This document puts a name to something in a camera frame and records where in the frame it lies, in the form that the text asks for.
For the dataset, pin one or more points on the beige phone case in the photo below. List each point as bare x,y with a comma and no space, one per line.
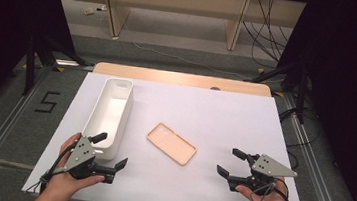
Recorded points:
172,144

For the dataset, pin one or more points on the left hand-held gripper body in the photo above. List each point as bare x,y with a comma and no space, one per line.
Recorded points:
82,154

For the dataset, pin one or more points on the black metal stand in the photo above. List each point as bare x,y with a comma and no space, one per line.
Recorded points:
30,65
302,93

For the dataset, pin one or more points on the white oblong storage box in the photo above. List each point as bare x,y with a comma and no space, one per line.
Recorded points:
109,113

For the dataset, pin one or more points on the person's left hand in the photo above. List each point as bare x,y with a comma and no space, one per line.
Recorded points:
60,185

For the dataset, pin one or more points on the white table cover sheet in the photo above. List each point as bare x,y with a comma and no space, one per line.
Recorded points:
191,182

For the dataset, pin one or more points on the aluminium floor rail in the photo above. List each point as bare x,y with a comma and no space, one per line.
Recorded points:
2,129
314,161

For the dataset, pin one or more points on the black curtain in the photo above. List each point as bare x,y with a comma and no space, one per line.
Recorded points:
3,28
352,82

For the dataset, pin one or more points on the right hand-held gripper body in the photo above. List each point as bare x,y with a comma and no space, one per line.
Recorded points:
270,167

